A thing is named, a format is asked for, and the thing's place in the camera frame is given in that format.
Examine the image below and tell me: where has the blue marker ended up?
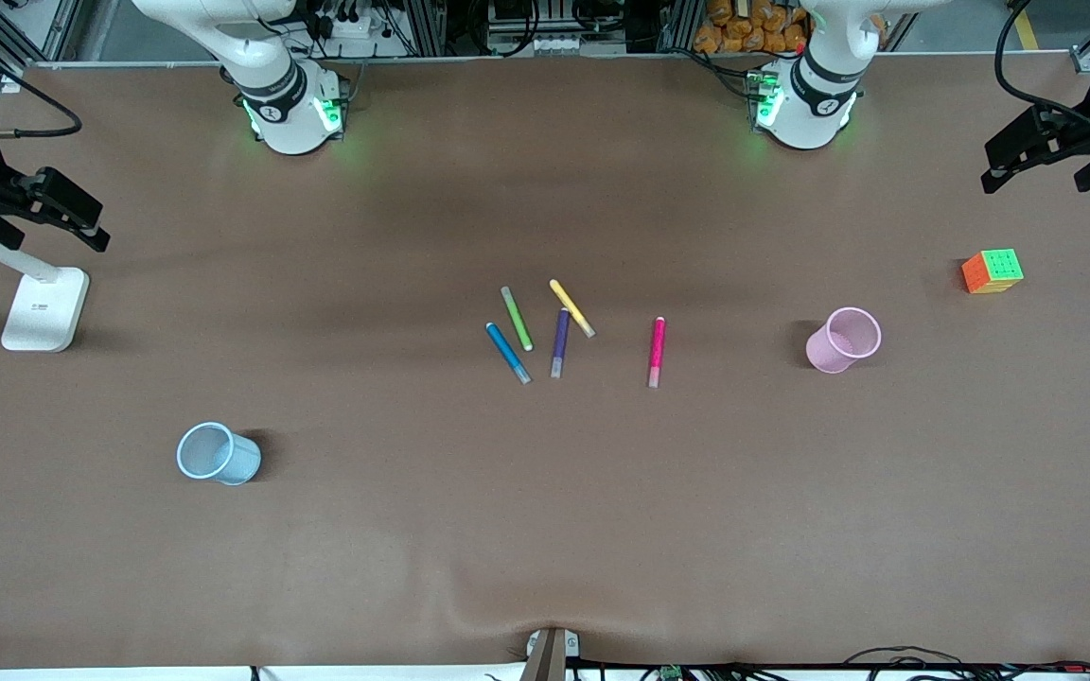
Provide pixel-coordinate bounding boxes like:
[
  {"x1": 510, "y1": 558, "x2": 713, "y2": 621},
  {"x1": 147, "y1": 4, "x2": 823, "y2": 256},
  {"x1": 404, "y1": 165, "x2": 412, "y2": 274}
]
[{"x1": 485, "y1": 322, "x2": 534, "y2": 386}]

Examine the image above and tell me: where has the colourful puzzle cube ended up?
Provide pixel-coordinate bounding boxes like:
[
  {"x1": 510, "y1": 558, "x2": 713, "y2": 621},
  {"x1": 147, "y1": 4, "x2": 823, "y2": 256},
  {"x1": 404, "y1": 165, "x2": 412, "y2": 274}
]
[{"x1": 960, "y1": 248, "x2": 1026, "y2": 295}]

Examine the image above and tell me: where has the pink mesh cup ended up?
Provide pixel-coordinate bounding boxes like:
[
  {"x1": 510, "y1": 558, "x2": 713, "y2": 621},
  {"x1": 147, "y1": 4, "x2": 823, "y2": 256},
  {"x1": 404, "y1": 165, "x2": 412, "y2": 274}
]
[{"x1": 805, "y1": 306, "x2": 883, "y2": 375}]

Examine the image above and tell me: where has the light blue mesh cup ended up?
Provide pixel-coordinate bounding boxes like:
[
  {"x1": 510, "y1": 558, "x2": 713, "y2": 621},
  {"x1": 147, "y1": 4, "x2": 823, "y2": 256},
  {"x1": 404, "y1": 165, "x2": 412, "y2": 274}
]
[{"x1": 176, "y1": 422, "x2": 263, "y2": 487}]

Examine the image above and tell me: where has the orange snack bag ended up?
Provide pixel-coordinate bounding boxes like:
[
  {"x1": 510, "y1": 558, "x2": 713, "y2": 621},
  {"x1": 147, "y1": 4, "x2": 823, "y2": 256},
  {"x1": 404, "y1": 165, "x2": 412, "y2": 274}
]
[{"x1": 693, "y1": 0, "x2": 813, "y2": 55}]

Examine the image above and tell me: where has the white power strip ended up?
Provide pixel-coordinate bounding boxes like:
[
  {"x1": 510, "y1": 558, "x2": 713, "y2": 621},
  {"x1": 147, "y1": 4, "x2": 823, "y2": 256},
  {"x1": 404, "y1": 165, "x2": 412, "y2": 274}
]
[{"x1": 321, "y1": 13, "x2": 378, "y2": 40}]

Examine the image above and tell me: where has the green marker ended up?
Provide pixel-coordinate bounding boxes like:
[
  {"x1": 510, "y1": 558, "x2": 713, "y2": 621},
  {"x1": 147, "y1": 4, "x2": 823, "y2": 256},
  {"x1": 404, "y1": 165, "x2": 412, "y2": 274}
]
[{"x1": 501, "y1": 286, "x2": 536, "y2": 353}]

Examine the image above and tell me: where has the yellow marker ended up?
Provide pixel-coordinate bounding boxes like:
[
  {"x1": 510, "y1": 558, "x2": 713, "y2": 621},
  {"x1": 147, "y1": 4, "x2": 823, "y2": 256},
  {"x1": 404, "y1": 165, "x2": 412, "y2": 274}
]
[{"x1": 549, "y1": 278, "x2": 597, "y2": 340}]

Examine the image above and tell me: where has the purple marker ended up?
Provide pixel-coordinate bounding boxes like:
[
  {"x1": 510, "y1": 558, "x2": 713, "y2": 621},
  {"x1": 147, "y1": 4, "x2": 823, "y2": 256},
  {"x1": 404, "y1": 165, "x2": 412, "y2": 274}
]
[{"x1": 550, "y1": 307, "x2": 571, "y2": 380}]

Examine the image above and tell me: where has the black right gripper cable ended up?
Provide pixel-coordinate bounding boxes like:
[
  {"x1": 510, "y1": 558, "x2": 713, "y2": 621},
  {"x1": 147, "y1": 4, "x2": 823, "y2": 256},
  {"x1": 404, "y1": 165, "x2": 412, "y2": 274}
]
[{"x1": 0, "y1": 19, "x2": 84, "y2": 141}]

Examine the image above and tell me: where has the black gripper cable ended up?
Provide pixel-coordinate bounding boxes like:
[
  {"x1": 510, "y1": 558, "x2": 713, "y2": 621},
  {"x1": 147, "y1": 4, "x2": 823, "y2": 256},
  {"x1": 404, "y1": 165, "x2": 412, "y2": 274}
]
[
  {"x1": 993, "y1": 0, "x2": 1090, "y2": 130},
  {"x1": 0, "y1": 19, "x2": 84, "y2": 141}
]

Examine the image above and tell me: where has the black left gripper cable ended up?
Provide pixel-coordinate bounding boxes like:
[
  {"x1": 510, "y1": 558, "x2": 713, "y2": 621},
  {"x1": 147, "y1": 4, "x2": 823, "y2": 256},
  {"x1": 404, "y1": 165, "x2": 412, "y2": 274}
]
[{"x1": 993, "y1": 0, "x2": 1090, "y2": 130}]

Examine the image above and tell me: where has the black floor cable bundle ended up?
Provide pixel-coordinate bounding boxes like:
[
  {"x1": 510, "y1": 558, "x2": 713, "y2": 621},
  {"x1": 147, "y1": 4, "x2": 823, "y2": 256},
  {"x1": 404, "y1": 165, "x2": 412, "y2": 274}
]
[{"x1": 843, "y1": 645, "x2": 1090, "y2": 681}]

